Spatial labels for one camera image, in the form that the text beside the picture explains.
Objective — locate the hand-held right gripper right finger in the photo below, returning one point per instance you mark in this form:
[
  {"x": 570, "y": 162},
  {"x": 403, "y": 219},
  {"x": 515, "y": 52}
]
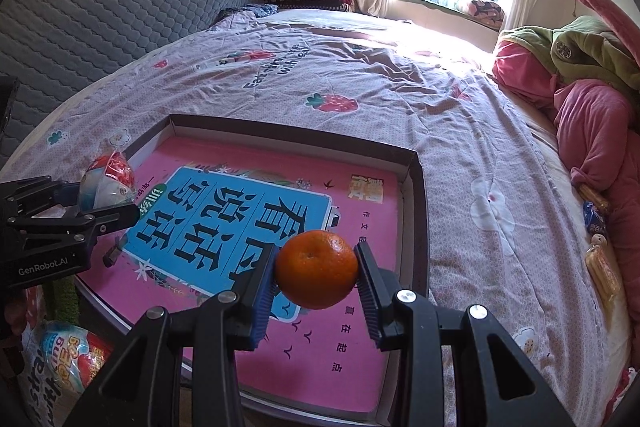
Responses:
[{"x": 371, "y": 307}]

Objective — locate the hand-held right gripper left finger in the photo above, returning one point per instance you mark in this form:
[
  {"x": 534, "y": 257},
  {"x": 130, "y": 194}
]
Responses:
[{"x": 263, "y": 312}]

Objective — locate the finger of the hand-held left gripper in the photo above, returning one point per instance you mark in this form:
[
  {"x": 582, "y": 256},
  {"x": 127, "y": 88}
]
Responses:
[
  {"x": 40, "y": 194},
  {"x": 110, "y": 217}
]

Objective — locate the egg-shaped toy packet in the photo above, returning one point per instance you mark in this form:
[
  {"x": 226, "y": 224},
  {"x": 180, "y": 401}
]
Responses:
[
  {"x": 65, "y": 354},
  {"x": 107, "y": 182}
]

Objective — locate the orange mandarin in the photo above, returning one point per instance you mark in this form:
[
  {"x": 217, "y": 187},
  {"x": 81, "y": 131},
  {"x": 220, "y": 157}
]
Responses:
[{"x": 317, "y": 269}]

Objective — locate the shallow cardboard box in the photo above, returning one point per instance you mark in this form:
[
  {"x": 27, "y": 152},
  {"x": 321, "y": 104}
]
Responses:
[{"x": 418, "y": 217}]

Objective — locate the strawberry print bedsheet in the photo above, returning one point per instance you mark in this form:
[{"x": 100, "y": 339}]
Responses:
[{"x": 400, "y": 107}]

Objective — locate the grey quilted headboard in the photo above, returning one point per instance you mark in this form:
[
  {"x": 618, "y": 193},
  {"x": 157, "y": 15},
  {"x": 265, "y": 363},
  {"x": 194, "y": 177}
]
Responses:
[{"x": 125, "y": 7}]

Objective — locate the long yellow snack packet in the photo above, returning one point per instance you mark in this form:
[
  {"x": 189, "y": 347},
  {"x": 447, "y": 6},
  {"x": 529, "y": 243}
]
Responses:
[{"x": 602, "y": 267}]

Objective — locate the small blue snack packet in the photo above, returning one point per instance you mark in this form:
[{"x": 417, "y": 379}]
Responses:
[{"x": 595, "y": 219}]

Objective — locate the dark blue cloth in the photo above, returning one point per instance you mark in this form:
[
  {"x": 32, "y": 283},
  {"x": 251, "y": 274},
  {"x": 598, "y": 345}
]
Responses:
[{"x": 250, "y": 12}]

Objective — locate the small yellow snack packet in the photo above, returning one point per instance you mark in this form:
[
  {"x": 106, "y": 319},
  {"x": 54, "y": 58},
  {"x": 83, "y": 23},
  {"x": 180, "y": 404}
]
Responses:
[{"x": 595, "y": 197}]

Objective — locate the pink fleece clothing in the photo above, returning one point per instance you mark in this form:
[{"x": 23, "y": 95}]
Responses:
[{"x": 595, "y": 127}]

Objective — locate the patterned cushion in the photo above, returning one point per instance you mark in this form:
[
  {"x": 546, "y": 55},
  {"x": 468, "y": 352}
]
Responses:
[{"x": 475, "y": 9}]

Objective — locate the green fleece clothing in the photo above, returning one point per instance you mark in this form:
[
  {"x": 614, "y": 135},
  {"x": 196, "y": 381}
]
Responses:
[{"x": 590, "y": 52}]

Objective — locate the pink plush cloth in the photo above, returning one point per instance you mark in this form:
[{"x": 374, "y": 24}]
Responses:
[{"x": 605, "y": 12}]

